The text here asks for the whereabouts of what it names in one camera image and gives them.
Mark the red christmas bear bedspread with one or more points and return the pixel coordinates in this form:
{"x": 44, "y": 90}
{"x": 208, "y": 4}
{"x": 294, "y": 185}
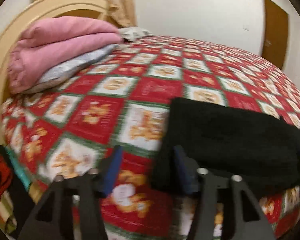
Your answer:
{"x": 124, "y": 99}

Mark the black pants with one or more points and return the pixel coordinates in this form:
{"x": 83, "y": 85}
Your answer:
{"x": 264, "y": 150}

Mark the brown wooden door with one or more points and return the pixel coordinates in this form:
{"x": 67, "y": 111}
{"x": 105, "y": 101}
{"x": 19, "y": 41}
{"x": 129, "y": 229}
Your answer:
{"x": 276, "y": 30}

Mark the pink folded blanket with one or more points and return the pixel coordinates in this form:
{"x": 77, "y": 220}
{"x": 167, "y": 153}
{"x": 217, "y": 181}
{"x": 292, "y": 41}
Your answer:
{"x": 50, "y": 41}

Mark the grey patterned pillow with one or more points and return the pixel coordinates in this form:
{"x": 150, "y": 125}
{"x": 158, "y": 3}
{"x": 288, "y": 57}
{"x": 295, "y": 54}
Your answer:
{"x": 65, "y": 70}
{"x": 132, "y": 34}

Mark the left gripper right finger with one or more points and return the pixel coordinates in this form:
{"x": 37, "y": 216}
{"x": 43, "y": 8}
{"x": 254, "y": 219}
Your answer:
{"x": 243, "y": 217}

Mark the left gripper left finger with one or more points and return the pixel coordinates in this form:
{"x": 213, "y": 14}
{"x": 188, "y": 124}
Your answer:
{"x": 52, "y": 217}

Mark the colourful clothes pile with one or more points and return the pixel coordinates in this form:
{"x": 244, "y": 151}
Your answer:
{"x": 20, "y": 202}

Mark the white wall switch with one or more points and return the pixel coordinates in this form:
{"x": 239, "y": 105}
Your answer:
{"x": 245, "y": 28}

